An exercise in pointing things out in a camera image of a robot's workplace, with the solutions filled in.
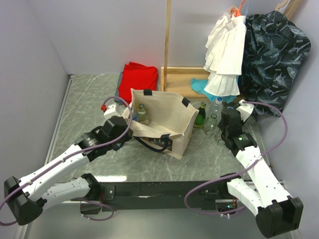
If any clear Pocari Sweat bottle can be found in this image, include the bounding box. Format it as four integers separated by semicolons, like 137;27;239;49
207;97;223;121

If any dark green Perrier bottle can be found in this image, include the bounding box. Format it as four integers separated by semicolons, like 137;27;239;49
193;102;206;128

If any clear glass bottle green cap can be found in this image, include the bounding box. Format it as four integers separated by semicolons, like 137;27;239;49
138;104;149;125

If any beige canvas tote bag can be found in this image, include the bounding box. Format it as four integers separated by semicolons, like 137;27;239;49
130;89;199;159

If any blue label Pocari bottle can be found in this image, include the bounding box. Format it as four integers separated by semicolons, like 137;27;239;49
131;108;138;121

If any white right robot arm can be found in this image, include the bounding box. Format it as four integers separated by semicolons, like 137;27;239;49
218;109;304;238

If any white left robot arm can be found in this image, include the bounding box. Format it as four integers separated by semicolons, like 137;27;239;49
0;116;133;226

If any grey folded cloth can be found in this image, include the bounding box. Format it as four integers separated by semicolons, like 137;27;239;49
114;71;124;102

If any teal cloth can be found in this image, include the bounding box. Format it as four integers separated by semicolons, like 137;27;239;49
190;78;236;103

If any red folded cloth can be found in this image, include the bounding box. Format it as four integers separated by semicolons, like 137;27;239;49
118;62;159;104

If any wooden clothes rack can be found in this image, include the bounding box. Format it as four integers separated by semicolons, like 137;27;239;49
160;0;209;99

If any white hanging shirt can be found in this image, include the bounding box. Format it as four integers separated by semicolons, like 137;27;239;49
203;6;247;97

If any dark leaf print shirt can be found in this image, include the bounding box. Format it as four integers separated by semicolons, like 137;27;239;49
239;10;311;116

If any orange clothes hanger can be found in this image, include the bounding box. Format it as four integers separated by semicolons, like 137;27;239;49
231;0;245;17

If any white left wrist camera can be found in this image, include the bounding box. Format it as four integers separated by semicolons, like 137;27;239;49
101;103;119;120

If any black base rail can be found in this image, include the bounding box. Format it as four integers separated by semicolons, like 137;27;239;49
91;181;244;213

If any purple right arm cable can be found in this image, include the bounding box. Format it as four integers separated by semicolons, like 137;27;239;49
184;101;289;218

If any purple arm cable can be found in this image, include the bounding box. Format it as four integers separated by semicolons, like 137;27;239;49
0;96;133;226
184;101;289;218

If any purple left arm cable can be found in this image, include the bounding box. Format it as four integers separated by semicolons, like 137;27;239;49
0;96;133;226

